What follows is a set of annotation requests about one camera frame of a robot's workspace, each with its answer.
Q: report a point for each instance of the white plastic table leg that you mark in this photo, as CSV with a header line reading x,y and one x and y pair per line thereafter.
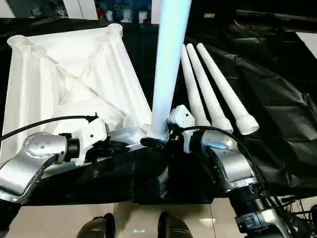
x,y
230,91
168,62
194,96
210,94

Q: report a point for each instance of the white plastic table top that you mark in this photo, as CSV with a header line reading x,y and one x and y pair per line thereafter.
x,y
62,74

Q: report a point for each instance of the dark robot left foot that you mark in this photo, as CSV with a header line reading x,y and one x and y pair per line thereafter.
x,y
96,228

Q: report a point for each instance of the dark robot foot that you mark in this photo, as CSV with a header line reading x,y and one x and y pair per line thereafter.
x,y
96,228
175,228

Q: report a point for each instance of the dark robot right foot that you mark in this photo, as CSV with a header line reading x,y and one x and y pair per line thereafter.
x,y
175,228

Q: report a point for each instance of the black work mat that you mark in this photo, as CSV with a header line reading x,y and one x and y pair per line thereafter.
x,y
272,111

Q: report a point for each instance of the small white cup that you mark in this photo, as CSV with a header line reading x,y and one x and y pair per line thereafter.
x,y
110,16
142,17

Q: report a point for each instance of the white blue patterned jar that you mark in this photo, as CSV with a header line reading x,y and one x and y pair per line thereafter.
x,y
127,16

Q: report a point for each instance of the red bottle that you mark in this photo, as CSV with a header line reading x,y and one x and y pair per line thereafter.
x,y
99,12

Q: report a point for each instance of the black cabinet with gold label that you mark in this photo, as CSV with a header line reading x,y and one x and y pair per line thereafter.
x,y
223,7

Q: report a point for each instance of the white display cabinet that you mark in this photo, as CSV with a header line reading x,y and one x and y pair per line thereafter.
x,y
79,8

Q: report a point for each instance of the white flat board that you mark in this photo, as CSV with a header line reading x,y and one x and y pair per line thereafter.
x,y
309,43

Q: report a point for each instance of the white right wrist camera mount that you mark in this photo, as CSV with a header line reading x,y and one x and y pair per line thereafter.
x,y
183,116

